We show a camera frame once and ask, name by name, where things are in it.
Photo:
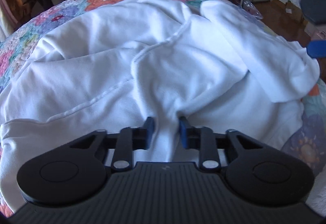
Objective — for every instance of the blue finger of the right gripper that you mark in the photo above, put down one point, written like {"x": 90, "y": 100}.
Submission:
{"x": 317, "y": 49}

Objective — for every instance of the white fluffy rug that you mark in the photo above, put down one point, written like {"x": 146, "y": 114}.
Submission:
{"x": 317, "y": 197}

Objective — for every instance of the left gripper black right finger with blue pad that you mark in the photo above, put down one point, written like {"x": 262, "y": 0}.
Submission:
{"x": 205, "y": 141}

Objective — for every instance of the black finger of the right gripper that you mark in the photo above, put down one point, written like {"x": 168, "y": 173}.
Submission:
{"x": 314, "y": 11}

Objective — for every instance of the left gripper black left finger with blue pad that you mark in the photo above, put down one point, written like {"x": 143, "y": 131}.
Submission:
{"x": 127, "y": 141}

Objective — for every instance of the white sweatshirt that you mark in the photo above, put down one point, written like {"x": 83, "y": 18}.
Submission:
{"x": 152, "y": 73}

